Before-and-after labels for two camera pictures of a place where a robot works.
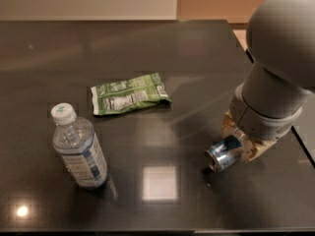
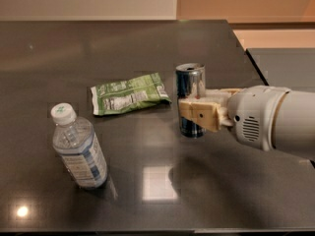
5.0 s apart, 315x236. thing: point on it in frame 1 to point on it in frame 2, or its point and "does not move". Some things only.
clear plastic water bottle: x=75 y=141 does not move
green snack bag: x=128 y=94 does not move
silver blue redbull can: x=224 y=153 to x=190 y=84
